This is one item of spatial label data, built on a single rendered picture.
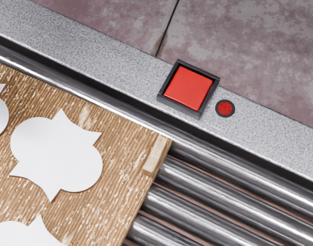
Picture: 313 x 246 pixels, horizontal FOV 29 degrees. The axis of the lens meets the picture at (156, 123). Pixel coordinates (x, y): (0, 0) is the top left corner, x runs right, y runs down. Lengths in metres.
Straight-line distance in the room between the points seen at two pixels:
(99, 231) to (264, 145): 0.29
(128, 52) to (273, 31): 1.20
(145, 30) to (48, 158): 1.26
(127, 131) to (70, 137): 0.09
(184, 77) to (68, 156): 0.22
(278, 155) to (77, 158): 0.30
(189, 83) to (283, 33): 1.22
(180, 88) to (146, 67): 0.07
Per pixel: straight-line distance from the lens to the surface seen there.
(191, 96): 0.96
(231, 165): 0.93
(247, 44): 2.11
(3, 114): 0.95
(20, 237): 0.88
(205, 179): 0.92
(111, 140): 0.92
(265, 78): 2.06
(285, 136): 0.97
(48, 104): 0.95
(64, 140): 0.92
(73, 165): 0.90
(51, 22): 1.05
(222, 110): 0.97
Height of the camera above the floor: 1.79
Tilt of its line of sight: 66 degrees down
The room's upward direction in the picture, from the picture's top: 2 degrees clockwise
